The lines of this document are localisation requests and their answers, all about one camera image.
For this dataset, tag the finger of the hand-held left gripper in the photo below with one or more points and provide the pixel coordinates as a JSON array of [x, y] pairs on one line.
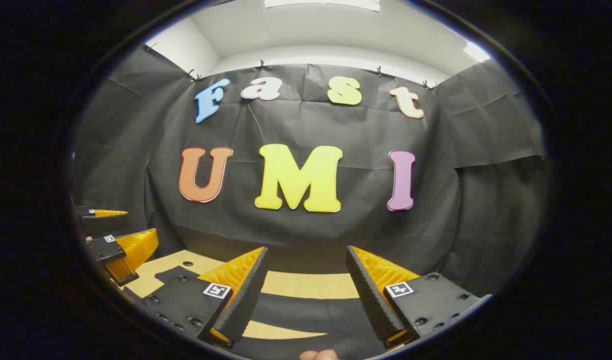
[[85, 211], [106, 249]]

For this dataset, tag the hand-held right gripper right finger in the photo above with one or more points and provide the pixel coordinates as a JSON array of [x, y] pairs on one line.
[[368, 295]]

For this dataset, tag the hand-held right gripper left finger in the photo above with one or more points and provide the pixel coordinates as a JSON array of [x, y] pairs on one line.
[[248, 295]]

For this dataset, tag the black jeans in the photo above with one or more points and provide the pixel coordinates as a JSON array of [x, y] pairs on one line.
[[311, 312]]

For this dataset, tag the black backdrop cloth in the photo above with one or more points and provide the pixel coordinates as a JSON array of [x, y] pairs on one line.
[[356, 130]]

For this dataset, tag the small ceiling light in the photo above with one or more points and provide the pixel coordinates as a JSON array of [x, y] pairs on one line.
[[476, 52]]

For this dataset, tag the long ceiling light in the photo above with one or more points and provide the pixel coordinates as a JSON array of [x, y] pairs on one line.
[[321, 4]]

